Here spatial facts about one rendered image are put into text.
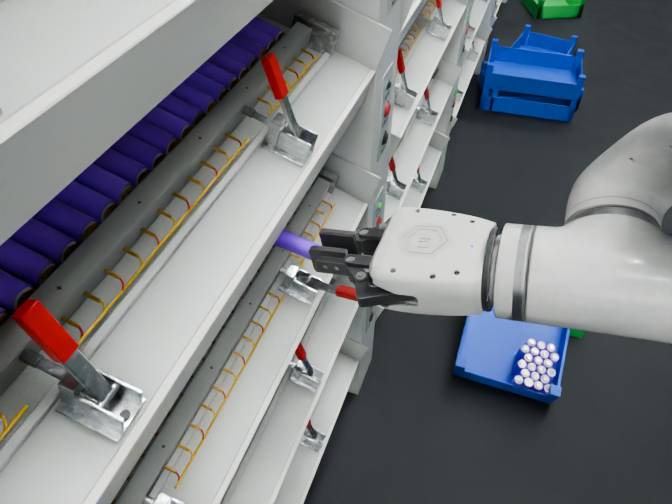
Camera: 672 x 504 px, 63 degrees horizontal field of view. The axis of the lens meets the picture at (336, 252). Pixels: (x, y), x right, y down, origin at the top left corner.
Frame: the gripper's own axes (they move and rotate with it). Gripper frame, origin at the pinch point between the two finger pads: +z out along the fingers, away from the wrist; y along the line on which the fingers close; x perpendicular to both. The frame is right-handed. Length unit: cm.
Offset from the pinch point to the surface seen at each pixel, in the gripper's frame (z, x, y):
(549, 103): -10, 59, -138
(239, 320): 8.5, 3.6, 7.7
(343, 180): 7.3, 5.0, -18.5
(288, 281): 7.0, 5.4, 0.0
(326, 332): 10.9, 26.4, -9.1
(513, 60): 4, 52, -156
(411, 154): 11, 26, -57
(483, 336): -6, 60, -40
